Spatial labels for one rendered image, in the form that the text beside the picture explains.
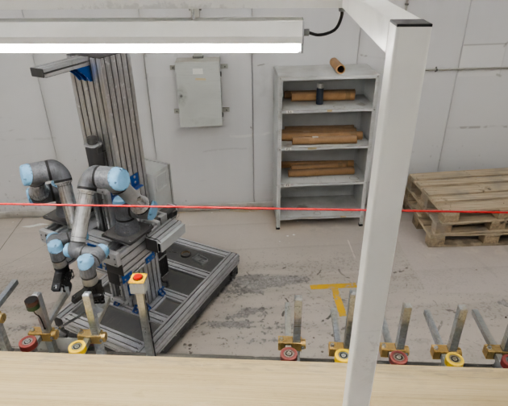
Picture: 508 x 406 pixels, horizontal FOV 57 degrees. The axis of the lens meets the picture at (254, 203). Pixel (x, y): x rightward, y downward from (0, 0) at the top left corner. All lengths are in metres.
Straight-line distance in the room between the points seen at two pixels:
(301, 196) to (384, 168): 4.37
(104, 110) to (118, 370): 1.45
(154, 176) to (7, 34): 1.87
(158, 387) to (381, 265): 1.50
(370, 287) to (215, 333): 2.82
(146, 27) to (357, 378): 1.01
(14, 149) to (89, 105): 2.42
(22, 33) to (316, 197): 4.05
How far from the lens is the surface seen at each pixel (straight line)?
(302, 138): 4.42
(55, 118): 4.99
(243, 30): 1.31
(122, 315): 3.61
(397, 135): 0.74
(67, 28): 1.43
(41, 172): 2.74
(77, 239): 2.49
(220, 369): 2.21
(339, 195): 5.19
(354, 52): 4.70
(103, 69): 2.79
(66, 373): 2.35
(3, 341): 2.78
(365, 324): 0.95
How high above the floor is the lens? 2.56
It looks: 29 degrees down
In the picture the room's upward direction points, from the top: 1 degrees counter-clockwise
